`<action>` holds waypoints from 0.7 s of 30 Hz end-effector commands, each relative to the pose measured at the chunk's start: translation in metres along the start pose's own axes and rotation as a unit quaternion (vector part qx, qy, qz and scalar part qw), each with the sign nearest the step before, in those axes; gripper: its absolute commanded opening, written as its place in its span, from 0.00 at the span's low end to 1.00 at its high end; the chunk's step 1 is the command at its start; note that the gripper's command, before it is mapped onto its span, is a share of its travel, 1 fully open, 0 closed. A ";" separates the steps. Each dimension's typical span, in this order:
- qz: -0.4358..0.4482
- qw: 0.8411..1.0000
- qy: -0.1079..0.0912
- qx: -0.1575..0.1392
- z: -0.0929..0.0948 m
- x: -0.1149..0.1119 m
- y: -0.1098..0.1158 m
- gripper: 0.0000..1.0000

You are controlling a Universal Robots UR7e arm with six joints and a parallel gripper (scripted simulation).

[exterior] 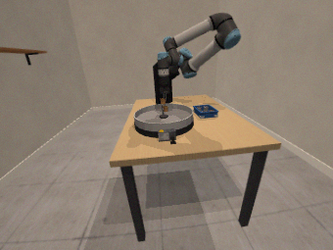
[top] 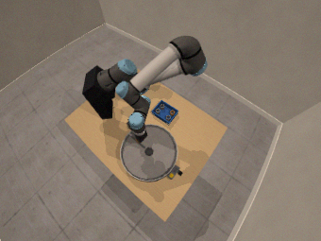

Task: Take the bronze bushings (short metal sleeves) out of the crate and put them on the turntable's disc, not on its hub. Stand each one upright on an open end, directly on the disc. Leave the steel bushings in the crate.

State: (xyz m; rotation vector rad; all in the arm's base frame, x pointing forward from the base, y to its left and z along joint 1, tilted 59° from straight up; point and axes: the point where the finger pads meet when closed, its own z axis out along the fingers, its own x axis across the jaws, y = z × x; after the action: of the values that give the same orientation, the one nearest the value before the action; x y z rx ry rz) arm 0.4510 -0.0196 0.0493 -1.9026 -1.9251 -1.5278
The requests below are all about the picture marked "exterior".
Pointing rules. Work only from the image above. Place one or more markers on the blue rectangular crate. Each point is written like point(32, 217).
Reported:
point(208, 114)

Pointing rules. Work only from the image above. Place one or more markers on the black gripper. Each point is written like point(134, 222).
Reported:
point(164, 82)

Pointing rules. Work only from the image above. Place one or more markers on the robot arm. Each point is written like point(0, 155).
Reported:
point(228, 35)

